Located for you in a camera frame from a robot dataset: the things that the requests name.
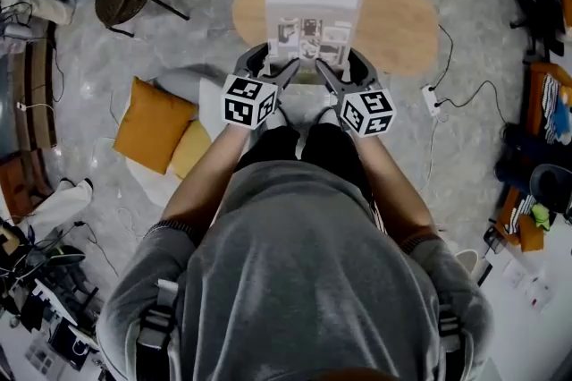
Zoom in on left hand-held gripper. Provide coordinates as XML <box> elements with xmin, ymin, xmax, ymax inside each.
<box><xmin>220</xmin><ymin>42</ymin><xmax>302</xmax><ymax>131</ymax></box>

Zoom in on person's shoe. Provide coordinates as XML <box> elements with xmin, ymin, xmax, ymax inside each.
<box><xmin>267</xmin><ymin>104</ymin><xmax>292</xmax><ymax>131</ymax></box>
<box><xmin>317</xmin><ymin>107</ymin><xmax>342</xmax><ymax>131</ymax></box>

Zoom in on person's left shoe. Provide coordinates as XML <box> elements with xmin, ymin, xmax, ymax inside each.
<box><xmin>267</xmin><ymin>104</ymin><xmax>292</xmax><ymax>131</ymax></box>

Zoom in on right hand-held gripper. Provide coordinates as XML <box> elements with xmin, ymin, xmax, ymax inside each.
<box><xmin>315</xmin><ymin>49</ymin><xmax>398</xmax><ymax>137</ymax></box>

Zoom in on black floor cable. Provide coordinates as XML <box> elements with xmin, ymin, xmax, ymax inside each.
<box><xmin>435</xmin><ymin>24</ymin><xmax>511</xmax><ymax>126</ymax></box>

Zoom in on white power strip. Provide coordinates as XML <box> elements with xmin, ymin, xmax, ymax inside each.
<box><xmin>421</xmin><ymin>84</ymin><xmax>444</xmax><ymax>118</ymax></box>

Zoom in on oval wooden table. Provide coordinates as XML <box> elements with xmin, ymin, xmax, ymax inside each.
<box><xmin>231</xmin><ymin>0</ymin><xmax>442</xmax><ymax>79</ymax></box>

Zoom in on black office chair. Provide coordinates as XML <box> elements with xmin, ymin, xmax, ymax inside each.
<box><xmin>509</xmin><ymin>0</ymin><xmax>572</xmax><ymax>58</ymax></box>

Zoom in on printed booklet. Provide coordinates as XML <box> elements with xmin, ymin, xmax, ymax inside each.
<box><xmin>263</xmin><ymin>0</ymin><xmax>365</xmax><ymax>79</ymax></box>

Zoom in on person's right forearm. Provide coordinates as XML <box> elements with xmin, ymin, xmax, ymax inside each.
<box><xmin>355</xmin><ymin>131</ymin><xmax>440</xmax><ymax>247</ymax></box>

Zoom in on orange cushion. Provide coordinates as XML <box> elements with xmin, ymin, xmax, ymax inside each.
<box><xmin>112</xmin><ymin>76</ymin><xmax>198</xmax><ymax>176</ymax></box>

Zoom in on grey backpack strap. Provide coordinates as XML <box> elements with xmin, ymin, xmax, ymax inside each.
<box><xmin>436</xmin><ymin>302</ymin><xmax>471</xmax><ymax>381</ymax></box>
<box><xmin>135</xmin><ymin>279</ymin><xmax>181</xmax><ymax>381</ymax></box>

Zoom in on yellow cushion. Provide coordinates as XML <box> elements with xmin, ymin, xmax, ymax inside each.
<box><xmin>169</xmin><ymin>119</ymin><xmax>214</xmax><ymax>181</ymax></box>

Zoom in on person's left forearm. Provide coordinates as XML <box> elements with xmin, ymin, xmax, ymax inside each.
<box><xmin>162</xmin><ymin>122</ymin><xmax>251</xmax><ymax>233</ymax></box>

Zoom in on person's grey shirt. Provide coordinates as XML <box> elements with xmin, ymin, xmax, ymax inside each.
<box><xmin>96</xmin><ymin>159</ymin><xmax>495</xmax><ymax>381</ymax></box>

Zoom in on white beanbag seat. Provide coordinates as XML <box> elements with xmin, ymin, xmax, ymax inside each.
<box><xmin>93</xmin><ymin>64</ymin><xmax>233</xmax><ymax>207</ymax></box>

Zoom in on person's right shoe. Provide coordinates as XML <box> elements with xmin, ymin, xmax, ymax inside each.
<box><xmin>317</xmin><ymin>107</ymin><xmax>342</xmax><ymax>131</ymax></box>

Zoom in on person's black trousers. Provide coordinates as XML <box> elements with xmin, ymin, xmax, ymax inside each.
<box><xmin>233</xmin><ymin>122</ymin><xmax>373</xmax><ymax>202</ymax></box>

